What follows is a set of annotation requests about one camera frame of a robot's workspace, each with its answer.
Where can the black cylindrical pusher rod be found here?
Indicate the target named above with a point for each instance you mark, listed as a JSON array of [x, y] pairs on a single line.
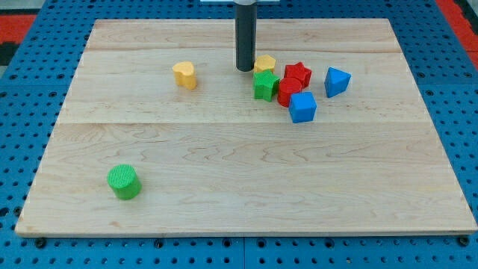
[[245, 31]]

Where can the green star block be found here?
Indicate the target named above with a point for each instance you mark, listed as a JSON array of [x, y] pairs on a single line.
[[265, 85]]

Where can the red star block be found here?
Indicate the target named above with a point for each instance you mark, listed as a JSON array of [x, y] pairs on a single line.
[[300, 72]]

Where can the yellow heart block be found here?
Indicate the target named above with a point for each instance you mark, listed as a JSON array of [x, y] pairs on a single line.
[[184, 74]]

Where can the yellow hexagon block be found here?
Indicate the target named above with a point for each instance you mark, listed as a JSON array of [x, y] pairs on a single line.
[[263, 63]]

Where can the red cylinder block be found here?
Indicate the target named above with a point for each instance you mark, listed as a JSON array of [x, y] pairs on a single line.
[[287, 87]]

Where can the blue cube block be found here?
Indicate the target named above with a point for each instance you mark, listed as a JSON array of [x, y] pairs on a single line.
[[302, 107]]

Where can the blue triangle block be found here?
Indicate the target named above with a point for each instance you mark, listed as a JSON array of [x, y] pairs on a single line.
[[336, 82]]

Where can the light wooden board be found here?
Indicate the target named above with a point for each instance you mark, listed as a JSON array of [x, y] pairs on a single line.
[[214, 161]]

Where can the green cylinder block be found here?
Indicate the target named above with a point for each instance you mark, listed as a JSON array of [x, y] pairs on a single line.
[[124, 182]]

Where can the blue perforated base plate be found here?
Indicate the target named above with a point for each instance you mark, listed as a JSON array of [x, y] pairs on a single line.
[[35, 83]]

